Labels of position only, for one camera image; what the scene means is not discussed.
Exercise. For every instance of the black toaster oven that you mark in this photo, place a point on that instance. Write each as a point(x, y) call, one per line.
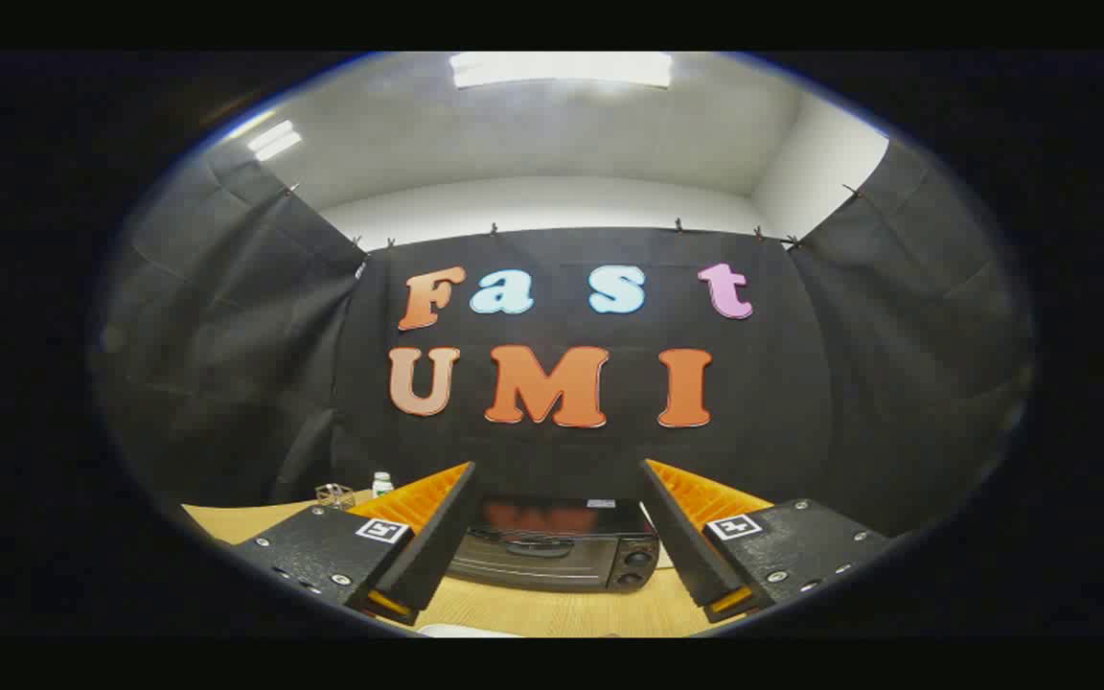
point(552, 556)

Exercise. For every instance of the large ceiling light panel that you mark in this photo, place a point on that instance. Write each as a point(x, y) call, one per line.
point(562, 69)

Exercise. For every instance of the white oval dish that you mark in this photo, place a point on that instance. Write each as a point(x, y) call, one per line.
point(461, 632)

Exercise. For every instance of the white bottle green label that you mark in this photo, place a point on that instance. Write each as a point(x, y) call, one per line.
point(381, 485)

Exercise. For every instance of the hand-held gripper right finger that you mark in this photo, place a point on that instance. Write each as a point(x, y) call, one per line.
point(678, 546)

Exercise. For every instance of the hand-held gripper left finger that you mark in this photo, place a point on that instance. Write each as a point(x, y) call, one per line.
point(437, 546)

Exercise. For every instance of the small ceiling light panel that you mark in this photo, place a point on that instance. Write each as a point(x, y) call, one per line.
point(274, 140)

